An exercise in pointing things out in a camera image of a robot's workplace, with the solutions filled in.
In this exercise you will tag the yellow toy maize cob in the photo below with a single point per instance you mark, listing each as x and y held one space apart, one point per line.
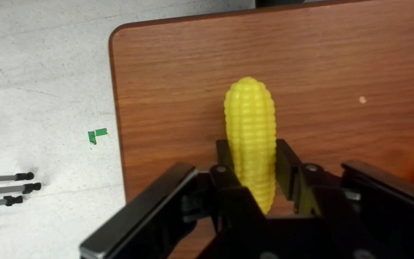
251 133

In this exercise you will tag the stand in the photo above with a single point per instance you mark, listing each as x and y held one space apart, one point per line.
9 189

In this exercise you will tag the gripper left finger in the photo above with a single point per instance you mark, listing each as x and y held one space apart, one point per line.
146 212

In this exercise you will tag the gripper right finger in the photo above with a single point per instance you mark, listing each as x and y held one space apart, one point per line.
379 201

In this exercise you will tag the green tape marker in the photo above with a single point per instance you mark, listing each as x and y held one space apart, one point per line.
97 133

